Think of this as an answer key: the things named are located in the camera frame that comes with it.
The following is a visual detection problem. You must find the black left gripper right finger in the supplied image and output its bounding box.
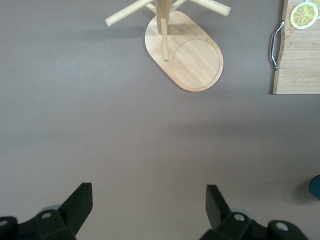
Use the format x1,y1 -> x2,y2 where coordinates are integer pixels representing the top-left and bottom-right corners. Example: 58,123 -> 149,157
199,184 -> 310,240

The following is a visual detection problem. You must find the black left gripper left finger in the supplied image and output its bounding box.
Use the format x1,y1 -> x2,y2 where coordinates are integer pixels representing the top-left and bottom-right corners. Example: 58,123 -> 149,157
0,182 -> 94,240

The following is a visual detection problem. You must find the teal cup yellow inside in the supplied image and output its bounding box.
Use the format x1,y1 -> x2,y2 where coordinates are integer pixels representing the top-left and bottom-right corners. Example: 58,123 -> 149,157
309,174 -> 320,201

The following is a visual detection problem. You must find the wooden mug rack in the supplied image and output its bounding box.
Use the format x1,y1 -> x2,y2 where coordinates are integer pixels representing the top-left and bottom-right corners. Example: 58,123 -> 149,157
104,0 -> 232,93

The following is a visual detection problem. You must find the wooden cutting board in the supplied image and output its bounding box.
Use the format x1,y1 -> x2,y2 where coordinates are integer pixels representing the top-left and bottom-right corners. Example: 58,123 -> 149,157
269,0 -> 320,95

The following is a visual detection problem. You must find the lemon slice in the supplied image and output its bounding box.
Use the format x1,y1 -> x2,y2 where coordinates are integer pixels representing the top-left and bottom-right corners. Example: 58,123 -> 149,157
304,0 -> 320,21
289,2 -> 319,30

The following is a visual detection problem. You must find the metal board handle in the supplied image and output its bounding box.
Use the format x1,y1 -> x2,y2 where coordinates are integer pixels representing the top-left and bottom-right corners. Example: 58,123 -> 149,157
269,20 -> 286,72

